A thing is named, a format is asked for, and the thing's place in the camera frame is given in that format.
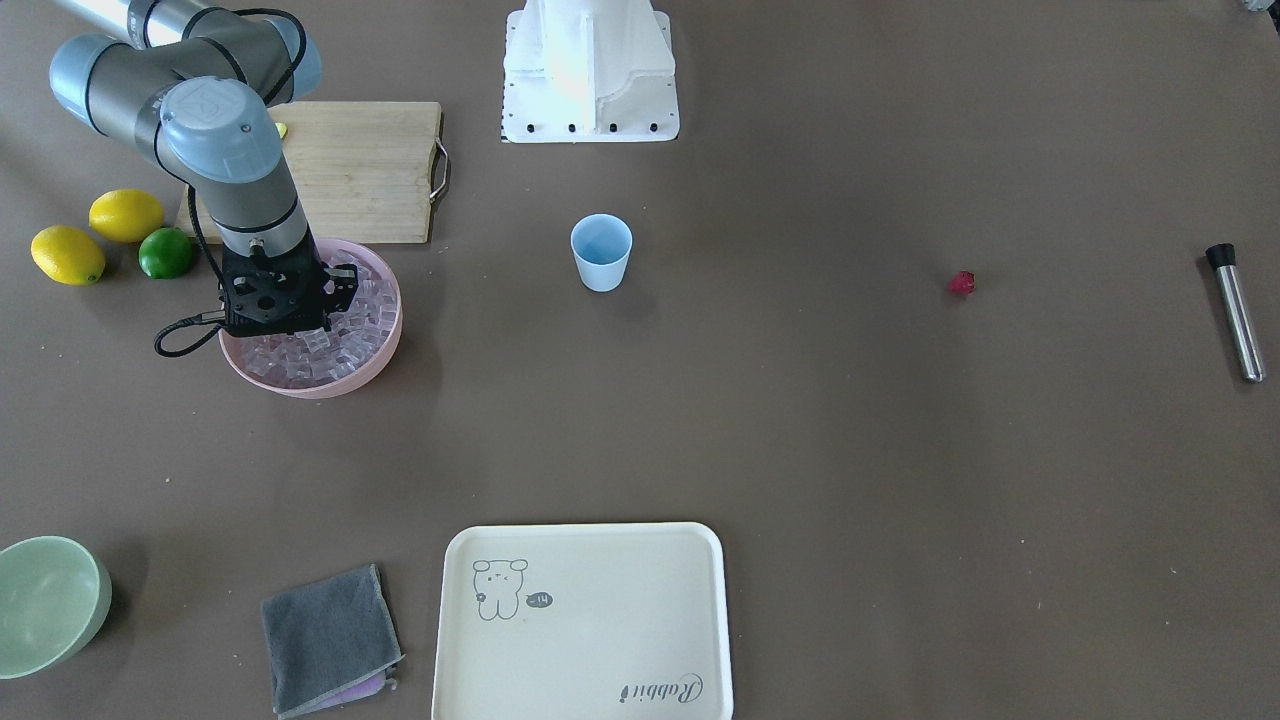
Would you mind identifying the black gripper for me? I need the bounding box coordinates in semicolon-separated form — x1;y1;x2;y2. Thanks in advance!
221;242;358;338

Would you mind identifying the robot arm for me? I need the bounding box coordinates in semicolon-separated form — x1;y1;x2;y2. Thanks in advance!
49;1;358;337

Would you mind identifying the pile of clear ice cubes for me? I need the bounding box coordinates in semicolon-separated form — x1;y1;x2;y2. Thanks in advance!
239;250;399;383

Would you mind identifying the light blue cup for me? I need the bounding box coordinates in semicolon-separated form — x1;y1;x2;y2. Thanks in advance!
570;213;634;293

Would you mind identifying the pink bowl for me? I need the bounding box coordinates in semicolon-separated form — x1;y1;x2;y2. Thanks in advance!
218;238;404;400

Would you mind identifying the green lime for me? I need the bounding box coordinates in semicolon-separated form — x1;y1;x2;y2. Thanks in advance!
137;227;195;281

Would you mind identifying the bamboo cutting board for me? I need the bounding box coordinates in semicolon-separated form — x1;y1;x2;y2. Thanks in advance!
197;101;448;245

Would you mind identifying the yellow lemon inner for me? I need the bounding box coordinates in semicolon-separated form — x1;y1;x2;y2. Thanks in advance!
88;188;165;243

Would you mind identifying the yellow lemon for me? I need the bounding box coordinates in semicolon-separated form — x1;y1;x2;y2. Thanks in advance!
29;225;108;286
88;188;165;243

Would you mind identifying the yellow lemon outer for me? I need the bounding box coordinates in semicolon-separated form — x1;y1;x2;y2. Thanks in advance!
29;225;108;286

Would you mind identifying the grey folded cloth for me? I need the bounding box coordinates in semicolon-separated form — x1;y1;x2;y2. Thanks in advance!
260;562;404;719

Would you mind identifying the green bowl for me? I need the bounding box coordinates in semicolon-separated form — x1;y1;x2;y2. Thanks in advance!
1;536;113;680

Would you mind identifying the cream rabbit tray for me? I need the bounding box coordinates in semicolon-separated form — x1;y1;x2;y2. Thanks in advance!
431;521;735;719

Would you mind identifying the red strawberry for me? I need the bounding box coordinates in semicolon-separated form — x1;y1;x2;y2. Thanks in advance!
947;272;977;297

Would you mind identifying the steel muddler black tip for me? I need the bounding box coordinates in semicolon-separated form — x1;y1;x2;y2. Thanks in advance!
1204;243;1267;384

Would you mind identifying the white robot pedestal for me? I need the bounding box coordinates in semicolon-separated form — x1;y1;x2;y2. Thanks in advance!
500;1;681;143

